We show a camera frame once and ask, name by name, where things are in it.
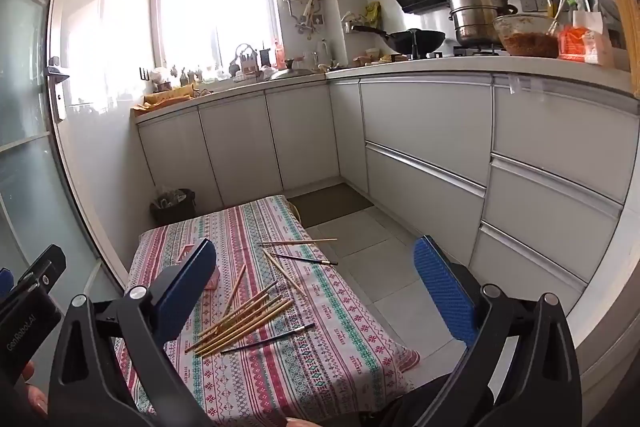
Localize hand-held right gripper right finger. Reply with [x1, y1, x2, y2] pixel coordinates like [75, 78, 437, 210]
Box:
[412, 234, 583, 427]

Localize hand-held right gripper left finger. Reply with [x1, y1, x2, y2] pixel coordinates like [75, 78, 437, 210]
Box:
[47, 237, 218, 427]

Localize tan bamboo chopstick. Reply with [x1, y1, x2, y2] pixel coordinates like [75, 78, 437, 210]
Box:
[262, 248, 308, 298]
[257, 237, 338, 246]
[223, 264, 248, 315]

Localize pile of bamboo chopsticks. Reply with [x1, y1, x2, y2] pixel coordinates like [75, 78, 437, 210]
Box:
[184, 279, 296, 359]

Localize person's left hand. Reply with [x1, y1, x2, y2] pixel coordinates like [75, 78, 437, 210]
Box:
[20, 359, 51, 418]

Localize black trash bin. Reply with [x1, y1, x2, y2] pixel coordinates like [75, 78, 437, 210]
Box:
[150, 188, 197, 226]

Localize black chopstick with gold band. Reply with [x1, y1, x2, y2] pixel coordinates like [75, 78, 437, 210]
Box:
[220, 323, 317, 354]
[269, 253, 339, 266]

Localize white two-drawer cabinet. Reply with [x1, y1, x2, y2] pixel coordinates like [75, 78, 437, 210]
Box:
[357, 74, 493, 268]

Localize patterned red green tablecloth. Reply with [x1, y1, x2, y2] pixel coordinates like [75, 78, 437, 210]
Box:
[114, 194, 421, 425]

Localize brown floor mat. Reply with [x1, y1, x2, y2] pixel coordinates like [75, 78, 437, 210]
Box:
[286, 183, 375, 229]

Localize white three-drawer cabinet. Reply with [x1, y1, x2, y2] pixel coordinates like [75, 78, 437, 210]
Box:
[470, 74, 640, 303]

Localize white base cabinet with doors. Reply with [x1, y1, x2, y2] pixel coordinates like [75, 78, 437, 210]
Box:
[135, 84, 346, 218]

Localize frosted glass door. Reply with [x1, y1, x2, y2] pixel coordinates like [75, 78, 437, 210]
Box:
[0, 0, 131, 293]

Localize yellow cloth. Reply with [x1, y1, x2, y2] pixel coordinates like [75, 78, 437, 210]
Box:
[131, 90, 196, 115]

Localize white kitchen countertop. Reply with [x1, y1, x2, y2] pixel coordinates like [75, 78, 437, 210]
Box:
[131, 54, 640, 125]

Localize utensil caddy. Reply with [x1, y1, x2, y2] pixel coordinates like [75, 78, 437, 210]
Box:
[235, 43, 261, 75]

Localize steel pot lid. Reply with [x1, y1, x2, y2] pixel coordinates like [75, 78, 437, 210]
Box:
[270, 66, 316, 80]

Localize black wok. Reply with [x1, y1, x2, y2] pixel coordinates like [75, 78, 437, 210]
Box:
[351, 24, 447, 58]

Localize glass bowl with food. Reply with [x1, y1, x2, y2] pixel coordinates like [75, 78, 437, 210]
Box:
[492, 13, 563, 59]

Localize kitchen window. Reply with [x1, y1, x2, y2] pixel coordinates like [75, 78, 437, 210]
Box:
[155, 0, 281, 65]

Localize stacked steel pot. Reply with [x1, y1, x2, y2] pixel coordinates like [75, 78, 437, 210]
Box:
[446, 0, 518, 48]

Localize orange plastic bag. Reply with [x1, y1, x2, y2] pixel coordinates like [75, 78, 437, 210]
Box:
[557, 24, 613, 65]

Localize silver door handle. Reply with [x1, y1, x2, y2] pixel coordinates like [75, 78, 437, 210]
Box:
[46, 57, 71, 123]

